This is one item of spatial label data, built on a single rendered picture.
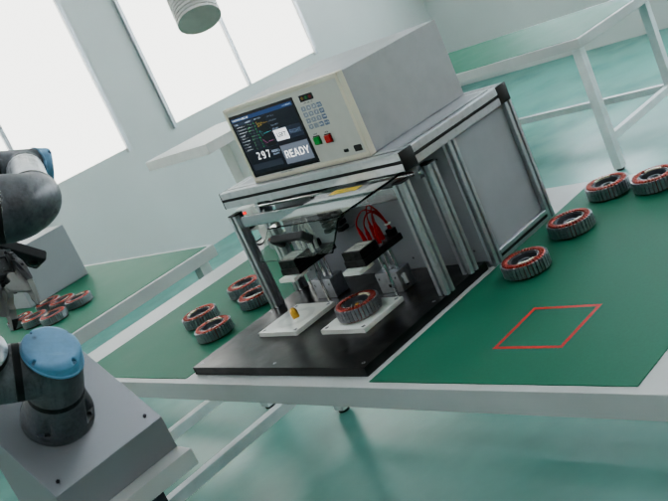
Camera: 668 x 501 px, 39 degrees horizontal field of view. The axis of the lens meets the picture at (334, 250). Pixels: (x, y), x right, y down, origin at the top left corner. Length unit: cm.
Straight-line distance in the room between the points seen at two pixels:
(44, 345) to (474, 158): 106
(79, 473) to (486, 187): 112
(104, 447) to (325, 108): 89
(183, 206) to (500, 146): 546
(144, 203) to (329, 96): 535
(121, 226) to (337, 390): 543
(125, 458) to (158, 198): 557
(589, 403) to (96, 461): 99
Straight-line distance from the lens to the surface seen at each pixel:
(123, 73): 760
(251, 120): 242
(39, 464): 205
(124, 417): 211
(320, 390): 207
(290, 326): 239
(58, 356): 193
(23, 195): 164
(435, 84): 239
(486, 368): 182
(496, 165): 236
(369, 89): 222
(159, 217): 753
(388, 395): 192
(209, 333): 267
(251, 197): 250
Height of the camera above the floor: 150
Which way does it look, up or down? 14 degrees down
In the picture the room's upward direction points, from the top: 24 degrees counter-clockwise
